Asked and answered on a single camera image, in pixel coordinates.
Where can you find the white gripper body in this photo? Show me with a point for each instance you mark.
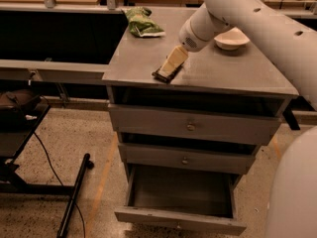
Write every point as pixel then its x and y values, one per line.
pixel 187 36

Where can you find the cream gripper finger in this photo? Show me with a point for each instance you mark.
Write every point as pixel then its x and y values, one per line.
pixel 174 60

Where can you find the dark chocolate rxbar wrapper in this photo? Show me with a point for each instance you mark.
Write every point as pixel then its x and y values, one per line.
pixel 166 78

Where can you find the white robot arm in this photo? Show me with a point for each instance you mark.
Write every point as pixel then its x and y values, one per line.
pixel 291 47

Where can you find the grey wooden drawer cabinet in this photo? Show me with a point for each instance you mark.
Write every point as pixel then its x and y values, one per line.
pixel 243 82

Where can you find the grey top drawer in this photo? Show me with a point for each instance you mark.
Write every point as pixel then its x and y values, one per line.
pixel 188 124

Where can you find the grey middle drawer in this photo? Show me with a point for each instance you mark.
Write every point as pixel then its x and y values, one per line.
pixel 170 157

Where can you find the grey open bottom drawer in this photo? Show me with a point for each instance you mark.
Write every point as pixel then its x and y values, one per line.
pixel 181 199

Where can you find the white paper bowl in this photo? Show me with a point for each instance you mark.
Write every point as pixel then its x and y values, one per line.
pixel 231 40

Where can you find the green chip bag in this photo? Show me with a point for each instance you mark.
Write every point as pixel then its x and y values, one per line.
pixel 141 25

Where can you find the grey long side bench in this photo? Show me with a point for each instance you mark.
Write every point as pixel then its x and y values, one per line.
pixel 52 71

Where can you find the black cart with bag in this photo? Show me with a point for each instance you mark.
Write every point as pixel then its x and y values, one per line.
pixel 52 156

